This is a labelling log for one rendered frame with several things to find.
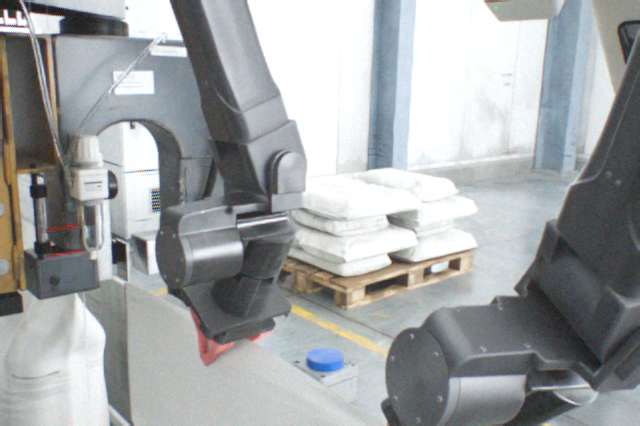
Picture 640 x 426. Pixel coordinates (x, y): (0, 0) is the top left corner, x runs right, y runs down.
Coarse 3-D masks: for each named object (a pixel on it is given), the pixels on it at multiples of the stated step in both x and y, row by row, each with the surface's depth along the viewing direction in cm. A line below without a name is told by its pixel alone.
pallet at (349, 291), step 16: (288, 256) 412; (448, 256) 418; (464, 256) 428; (288, 272) 421; (304, 272) 381; (320, 272) 379; (368, 272) 380; (384, 272) 382; (400, 272) 385; (416, 272) 396; (448, 272) 425; (464, 272) 432; (304, 288) 384; (320, 288) 390; (336, 288) 362; (352, 288) 359; (384, 288) 391; (400, 288) 391; (336, 304) 364; (352, 304) 361
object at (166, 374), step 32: (128, 288) 86; (128, 320) 87; (160, 320) 80; (192, 320) 76; (128, 352) 88; (160, 352) 82; (192, 352) 74; (224, 352) 68; (256, 352) 68; (160, 384) 83; (192, 384) 75; (224, 384) 69; (256, 384) 64; (288, 384) 61; (320, 384) 60; (160, 416) 84; (192, 416) 76; (224, 416) 70; (256, 416) 65; (288, 416) 62; (320, 416) 59; (352, 416) 56
